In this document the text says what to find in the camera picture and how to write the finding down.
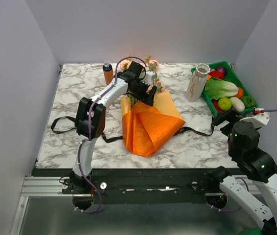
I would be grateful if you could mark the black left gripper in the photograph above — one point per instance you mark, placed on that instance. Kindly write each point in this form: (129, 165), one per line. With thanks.
(147, 99)

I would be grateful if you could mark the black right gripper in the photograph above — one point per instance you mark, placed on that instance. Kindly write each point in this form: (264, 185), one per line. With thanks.
(231, 115)

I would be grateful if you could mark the orange wrapping paper sheet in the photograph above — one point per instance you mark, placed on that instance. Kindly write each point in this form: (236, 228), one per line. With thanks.
(147, 128)

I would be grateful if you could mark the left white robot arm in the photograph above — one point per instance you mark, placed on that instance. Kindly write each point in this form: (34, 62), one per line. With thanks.
(91, 112)

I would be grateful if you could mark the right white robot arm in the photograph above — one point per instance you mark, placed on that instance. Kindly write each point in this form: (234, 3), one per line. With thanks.
(256, 164)

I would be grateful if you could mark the white ceramic vase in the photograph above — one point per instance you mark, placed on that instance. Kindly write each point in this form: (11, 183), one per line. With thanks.
(197, 82)

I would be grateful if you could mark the green lime toy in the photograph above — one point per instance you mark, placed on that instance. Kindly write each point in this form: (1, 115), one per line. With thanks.
(224, 104)

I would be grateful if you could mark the red tomato toy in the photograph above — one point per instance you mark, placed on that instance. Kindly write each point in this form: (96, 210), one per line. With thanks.
(216, 106)

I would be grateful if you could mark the white radish toy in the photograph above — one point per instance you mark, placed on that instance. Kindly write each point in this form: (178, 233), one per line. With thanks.
(237, 104)

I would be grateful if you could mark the green lettuce toy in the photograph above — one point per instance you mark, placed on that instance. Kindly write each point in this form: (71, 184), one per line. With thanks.
(217, 88)

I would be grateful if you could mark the orange fruit toy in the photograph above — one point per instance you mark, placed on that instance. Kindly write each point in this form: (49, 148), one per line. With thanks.
(241, 93)

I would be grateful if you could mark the green pepper toy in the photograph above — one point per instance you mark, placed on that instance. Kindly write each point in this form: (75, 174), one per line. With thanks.
(248, 101)

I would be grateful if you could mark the green plastic tray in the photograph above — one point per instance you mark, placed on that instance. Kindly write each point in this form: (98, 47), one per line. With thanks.
(230, 77)

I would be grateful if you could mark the red pepper toy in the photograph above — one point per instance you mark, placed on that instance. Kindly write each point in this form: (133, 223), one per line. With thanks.
(217, 74)

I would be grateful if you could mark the purple onion toy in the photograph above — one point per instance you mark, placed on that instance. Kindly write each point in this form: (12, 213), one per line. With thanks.
(222, 69)

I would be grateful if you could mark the orange spray bottle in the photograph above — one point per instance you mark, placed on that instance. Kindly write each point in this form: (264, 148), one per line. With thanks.
(108, 72)

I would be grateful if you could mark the green cloth object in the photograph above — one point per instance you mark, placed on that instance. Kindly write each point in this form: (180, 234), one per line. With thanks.
(251, 231)

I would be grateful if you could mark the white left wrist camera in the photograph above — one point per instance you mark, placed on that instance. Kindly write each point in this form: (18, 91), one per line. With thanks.
(150, 77)

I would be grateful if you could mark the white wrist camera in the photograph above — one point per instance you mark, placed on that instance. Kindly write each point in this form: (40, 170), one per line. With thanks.
(259, 118)
(150, 77)

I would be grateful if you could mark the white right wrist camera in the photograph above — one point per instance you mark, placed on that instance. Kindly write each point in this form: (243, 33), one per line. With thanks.
(259, 118)

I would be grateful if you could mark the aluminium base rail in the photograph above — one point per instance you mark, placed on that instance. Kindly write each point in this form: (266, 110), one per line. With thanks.
(126, 202)

